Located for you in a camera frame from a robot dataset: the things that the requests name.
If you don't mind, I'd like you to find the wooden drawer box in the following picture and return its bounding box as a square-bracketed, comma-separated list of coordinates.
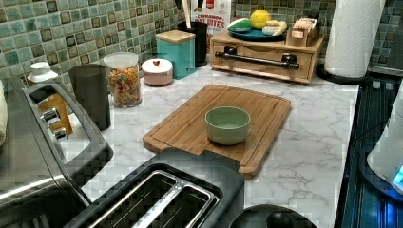
[210, 32, 323, 85]

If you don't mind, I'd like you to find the black drawer handle bar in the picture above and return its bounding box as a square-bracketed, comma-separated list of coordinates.
[214, 46, 299, 69]

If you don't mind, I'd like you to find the green ceramic bowl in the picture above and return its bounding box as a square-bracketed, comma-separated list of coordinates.
[204, 106, 251, 145]

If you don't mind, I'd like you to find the wooden cutting board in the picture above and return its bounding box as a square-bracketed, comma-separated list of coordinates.
[143, 85, 291, 180]

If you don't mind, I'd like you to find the pink white sugar bowl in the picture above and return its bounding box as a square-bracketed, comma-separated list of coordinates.
[142, 58, 173, 86]

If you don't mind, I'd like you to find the teal canister wooden lid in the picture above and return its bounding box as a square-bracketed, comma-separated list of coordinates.
[156, 30, 196, 79]

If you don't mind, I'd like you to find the black toaster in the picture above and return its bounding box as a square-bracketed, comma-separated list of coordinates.
[63, 148, 244, 228]

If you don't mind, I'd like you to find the black utensil holder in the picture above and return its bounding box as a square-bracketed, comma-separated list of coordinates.
[177, 22, 207, 67]

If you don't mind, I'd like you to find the glass cereal jar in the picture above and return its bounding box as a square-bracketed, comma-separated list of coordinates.
[104, 52, 142, 107]

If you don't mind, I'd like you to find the teal plate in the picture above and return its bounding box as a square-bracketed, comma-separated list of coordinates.
[229, 29, 286, 42]

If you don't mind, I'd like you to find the green white toy vegetable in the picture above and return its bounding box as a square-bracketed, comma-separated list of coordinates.
[227, 18, 252, 32]

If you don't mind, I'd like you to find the cinnamon oat bites box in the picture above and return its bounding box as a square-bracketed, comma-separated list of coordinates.
[190, 0, 231, 35]

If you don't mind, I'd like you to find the yellow lemon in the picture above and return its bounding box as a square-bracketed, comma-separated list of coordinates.
[250, 9, 272, 29]

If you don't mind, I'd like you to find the pale toy banana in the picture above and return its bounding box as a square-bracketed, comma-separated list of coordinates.
[262, 20, 287, 36]

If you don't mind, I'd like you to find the dark grey cup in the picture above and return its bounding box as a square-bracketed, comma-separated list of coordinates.
[68, 64, 111, 130]

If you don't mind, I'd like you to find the black round lid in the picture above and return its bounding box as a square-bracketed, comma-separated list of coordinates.
[228, 204, 317, 228]

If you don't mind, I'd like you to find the black paper towel base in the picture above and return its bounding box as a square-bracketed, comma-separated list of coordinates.
[316, 64, 372, 86]

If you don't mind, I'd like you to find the wooden tea bag holder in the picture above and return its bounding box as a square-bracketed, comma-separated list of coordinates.
[285, 17, 320, 48]

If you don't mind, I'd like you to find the white capped brown bottle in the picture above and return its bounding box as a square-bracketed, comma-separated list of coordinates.
[26, 61, 74, 136]

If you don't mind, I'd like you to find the white paper towel roll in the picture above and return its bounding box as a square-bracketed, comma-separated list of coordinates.
[324, 0, 386, 79]

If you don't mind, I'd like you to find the wooden utensil handle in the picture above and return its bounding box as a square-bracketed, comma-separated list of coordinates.
[181, 0, 191, 29]

